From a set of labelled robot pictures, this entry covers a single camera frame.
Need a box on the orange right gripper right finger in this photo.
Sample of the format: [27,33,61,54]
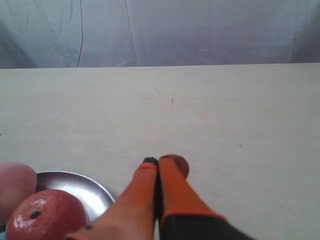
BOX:
[158,154,251,240]

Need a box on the pink toy peach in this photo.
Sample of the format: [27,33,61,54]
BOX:
[0,162,37,225]

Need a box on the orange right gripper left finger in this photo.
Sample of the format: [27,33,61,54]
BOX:
[65,157,158,240]

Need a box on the grey fabric backdrop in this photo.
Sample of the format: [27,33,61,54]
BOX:
[0,0,320,68]

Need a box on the large round metal plate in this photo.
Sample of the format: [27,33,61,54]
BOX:
[0,170,116,234]

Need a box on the red toy apple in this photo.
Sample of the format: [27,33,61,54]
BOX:
[5,189,89,240]

